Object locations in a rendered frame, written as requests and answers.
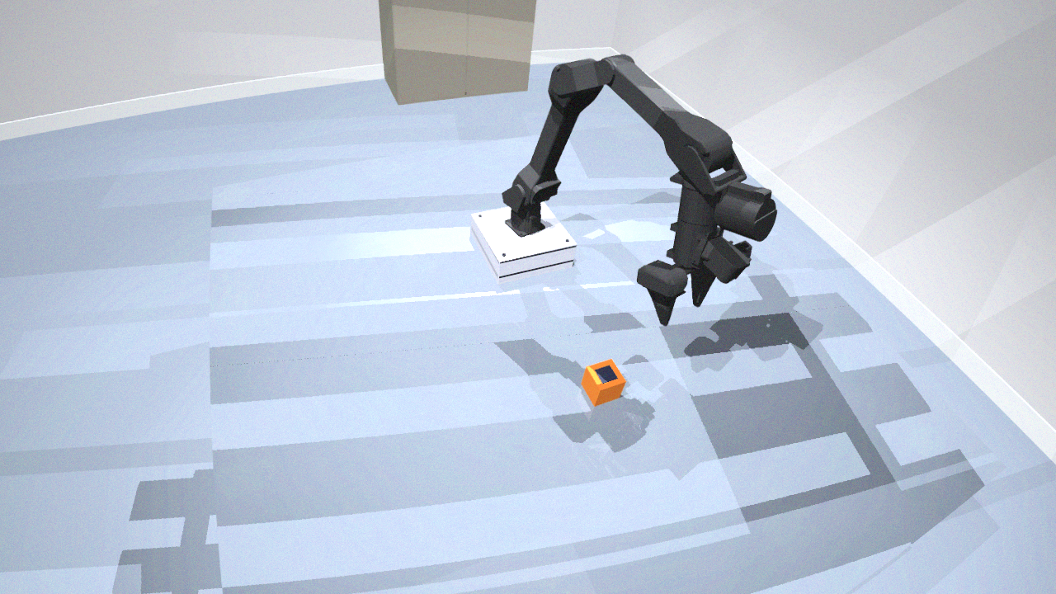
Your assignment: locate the orange block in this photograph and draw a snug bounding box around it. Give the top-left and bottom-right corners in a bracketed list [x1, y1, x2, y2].
[582, 359, 626, 407]

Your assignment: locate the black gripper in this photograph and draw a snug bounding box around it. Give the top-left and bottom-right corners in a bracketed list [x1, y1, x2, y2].
[637, 216, 720, 326]

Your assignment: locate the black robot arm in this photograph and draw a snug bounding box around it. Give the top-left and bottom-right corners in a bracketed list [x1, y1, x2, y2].
[502, 54, 778, 284]

